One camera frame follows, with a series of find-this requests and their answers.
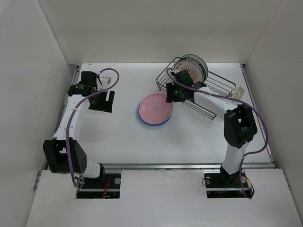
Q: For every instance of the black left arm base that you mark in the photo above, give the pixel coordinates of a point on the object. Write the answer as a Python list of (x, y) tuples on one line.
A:
[(107, 187)]

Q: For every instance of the white cutlery holder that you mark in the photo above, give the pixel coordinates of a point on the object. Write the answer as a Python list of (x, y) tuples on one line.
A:
[(238, 93)]

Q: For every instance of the patterned white plate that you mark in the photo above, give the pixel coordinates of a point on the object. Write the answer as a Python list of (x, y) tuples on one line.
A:
[(193, 69)]

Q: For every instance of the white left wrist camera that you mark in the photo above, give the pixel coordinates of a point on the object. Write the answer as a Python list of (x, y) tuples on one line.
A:
[(104, 81)]

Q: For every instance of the aluminium side rail left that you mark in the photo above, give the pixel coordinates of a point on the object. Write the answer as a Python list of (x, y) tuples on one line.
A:
[(37, 180)]

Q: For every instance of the blue plastic plate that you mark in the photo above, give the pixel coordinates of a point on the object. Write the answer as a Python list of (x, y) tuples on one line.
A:
[(147, 124)]

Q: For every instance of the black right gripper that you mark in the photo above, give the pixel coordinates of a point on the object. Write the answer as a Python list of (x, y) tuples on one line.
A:
[(170, 96)]

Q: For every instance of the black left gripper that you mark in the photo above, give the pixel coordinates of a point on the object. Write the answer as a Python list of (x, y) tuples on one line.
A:
[(105, 105)]

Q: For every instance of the large patterned plate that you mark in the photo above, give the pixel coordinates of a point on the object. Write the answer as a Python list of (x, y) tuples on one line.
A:
[(198, 60)]

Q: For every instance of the pink plastic plate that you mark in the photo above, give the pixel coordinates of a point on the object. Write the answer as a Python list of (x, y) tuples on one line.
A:
[(154, 108)]

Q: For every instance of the aluminium front rail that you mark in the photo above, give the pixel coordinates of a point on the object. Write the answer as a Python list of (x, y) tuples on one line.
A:
[(184, 166)]

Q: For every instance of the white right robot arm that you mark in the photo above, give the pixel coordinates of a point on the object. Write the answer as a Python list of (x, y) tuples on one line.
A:
[(239, 123)]

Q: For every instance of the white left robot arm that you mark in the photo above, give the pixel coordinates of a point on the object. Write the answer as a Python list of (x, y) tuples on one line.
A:
[(63, 151)]

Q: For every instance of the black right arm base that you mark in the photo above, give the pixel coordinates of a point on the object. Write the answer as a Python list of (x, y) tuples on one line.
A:
[(219, 186)]

